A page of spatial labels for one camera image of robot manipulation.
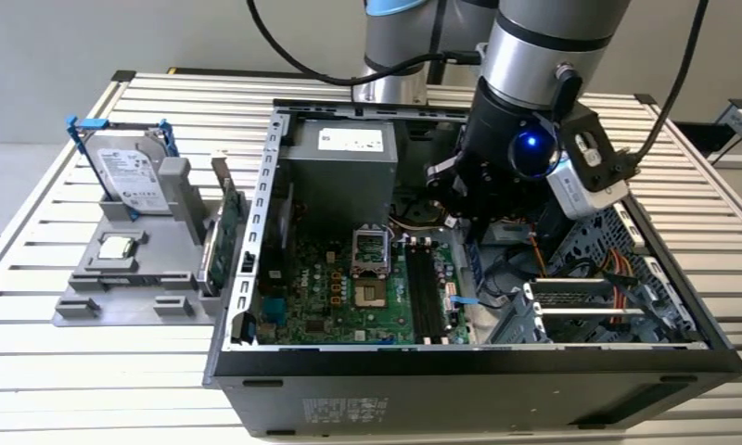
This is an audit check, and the black RAM slot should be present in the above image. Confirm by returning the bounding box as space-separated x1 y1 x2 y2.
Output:
406 238 428 345
420 238 444 345
414 238 436 345

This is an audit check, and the CPU socket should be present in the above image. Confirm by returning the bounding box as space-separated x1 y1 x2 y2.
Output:
351 276 390 311

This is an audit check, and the black round cooler fan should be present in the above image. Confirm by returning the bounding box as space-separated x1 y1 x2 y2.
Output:
390 194 447 233

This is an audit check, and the black cable bundle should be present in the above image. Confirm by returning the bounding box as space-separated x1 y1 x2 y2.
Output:
480 249 558 307

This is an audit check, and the black PC case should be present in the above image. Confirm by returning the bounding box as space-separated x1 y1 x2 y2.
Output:
201 97 742 438

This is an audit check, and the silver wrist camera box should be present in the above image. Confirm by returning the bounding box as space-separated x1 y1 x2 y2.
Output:
545 159 633 220

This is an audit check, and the grey power supply unit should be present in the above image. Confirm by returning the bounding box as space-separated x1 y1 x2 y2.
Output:
280 118 400 233

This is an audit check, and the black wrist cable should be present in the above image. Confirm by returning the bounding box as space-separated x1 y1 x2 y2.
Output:
244 0 480 87

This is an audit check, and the thin orange wire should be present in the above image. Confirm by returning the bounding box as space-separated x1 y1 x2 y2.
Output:
528 234 549 279

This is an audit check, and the grey parts rack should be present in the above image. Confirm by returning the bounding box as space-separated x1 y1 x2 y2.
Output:
49 157 224 328

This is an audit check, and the thick black camera cable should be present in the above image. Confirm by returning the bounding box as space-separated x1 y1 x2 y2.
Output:
630 0 713 161

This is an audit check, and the metal disk bay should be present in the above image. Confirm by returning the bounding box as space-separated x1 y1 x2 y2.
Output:
487 276 663 345

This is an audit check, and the green motherboard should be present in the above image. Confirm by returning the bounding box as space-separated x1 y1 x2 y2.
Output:
256 226 475 347

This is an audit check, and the blue expansion slot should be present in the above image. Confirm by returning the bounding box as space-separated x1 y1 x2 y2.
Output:
260 299 287 324

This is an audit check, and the hard disk in blue carrier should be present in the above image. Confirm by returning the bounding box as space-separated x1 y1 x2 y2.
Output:
66 115 180 219

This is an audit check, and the metal socket cover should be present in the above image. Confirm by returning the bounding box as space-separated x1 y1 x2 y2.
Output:
350 223 391 275

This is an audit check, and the silver CPU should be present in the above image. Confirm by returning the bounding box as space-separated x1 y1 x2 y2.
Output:
96 235 139 259

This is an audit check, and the red yellow orange wire bundle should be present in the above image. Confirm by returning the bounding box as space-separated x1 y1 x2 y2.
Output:
599 248 642 325

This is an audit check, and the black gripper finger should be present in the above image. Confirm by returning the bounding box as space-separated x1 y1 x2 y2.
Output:
424 156 466 205
476 216 503 246

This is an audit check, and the green graphics card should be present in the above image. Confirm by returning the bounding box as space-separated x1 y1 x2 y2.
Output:
197 147 252 298

